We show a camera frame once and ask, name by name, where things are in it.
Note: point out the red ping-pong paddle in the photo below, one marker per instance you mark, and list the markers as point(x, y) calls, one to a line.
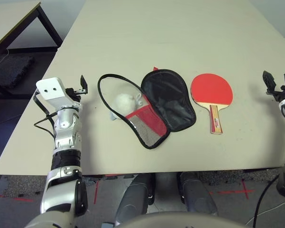
point(211, 89)

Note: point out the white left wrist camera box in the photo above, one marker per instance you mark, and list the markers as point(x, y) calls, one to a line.
point(51, 92)

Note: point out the white fluffy pom-pom zipper pull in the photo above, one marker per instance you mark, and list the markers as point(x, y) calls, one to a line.
point(123, 103)

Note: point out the grey right robot leg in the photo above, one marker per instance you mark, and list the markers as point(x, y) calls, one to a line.
point(197, 197)

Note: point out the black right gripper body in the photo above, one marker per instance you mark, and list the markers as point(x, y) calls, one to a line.
point(281, 93)

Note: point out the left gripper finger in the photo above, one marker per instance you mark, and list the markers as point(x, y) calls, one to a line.
point(83, 83)

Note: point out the red black paddle case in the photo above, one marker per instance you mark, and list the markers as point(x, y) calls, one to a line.
point(171, 104)

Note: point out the grey robot leg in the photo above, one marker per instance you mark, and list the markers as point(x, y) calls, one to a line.
point(197, 197)
point(133, 199)

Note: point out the grey left robot leg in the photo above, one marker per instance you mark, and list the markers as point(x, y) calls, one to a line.
point(133, 199)

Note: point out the black foam floor mat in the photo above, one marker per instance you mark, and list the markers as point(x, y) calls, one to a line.
point(9, 71)

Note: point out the grey robot torso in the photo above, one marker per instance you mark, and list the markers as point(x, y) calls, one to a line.
point(175, 222)

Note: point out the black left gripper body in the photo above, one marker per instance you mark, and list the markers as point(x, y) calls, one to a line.
point(73, 93)

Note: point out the beige side table black frame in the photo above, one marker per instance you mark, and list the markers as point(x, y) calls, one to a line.
point(12, 16)

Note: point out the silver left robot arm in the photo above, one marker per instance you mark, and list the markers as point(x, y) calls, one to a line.
point(66, 123)

